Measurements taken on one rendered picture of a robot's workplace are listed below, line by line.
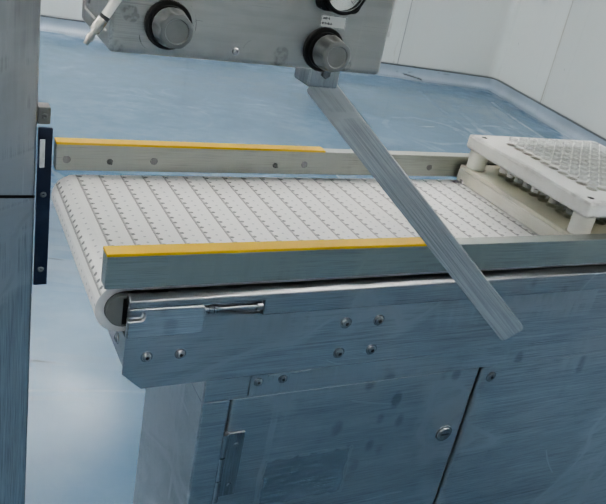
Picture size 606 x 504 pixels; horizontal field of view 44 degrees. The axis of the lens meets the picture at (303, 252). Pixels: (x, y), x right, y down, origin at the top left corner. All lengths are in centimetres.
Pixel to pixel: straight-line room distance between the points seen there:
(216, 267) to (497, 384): 51
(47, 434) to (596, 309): 125
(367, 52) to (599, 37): 512
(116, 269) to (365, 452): 47
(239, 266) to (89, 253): 15
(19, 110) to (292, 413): 46
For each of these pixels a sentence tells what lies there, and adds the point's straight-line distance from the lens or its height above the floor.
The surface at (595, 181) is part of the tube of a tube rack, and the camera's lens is 100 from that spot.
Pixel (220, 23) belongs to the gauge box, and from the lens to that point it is 56.
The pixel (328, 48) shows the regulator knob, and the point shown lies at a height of 108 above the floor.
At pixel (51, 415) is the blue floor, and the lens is 188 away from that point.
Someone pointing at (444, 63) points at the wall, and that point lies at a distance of 652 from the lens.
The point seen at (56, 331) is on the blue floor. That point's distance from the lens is 216.
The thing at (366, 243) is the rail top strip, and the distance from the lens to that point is 74.
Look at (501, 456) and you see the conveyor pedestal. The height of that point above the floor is 50.
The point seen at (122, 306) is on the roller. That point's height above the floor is 83.
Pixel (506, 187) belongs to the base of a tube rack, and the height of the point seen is 87.
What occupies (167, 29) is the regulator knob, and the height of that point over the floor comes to 108.
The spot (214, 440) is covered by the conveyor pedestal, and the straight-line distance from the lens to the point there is 86.
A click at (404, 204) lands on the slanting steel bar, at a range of 68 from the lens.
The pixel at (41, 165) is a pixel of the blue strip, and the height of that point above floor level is 85.
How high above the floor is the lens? 118
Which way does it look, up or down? 25 degrees down
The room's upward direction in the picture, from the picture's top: 11 degrees clockwise
